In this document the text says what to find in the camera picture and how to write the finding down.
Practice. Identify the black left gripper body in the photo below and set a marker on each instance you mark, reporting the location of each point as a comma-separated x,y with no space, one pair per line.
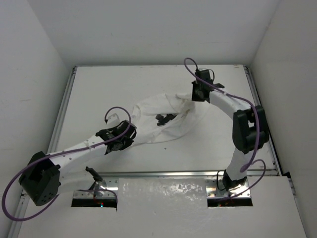
127,131

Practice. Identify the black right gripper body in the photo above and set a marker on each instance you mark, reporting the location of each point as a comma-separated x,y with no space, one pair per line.
195,94

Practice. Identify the white printed t-shirt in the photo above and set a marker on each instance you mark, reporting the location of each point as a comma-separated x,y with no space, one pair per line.
166,117

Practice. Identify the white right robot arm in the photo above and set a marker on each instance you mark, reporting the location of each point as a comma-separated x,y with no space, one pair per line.
250,129

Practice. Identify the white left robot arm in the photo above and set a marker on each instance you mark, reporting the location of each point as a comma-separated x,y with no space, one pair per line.
50,175

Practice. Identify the white front cover panel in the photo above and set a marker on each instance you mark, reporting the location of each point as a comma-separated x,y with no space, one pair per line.
173,208

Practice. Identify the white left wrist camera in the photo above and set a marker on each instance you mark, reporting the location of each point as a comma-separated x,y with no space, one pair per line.
112,120

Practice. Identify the aluminium table edge rail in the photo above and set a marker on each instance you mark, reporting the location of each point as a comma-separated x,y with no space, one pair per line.
162,174

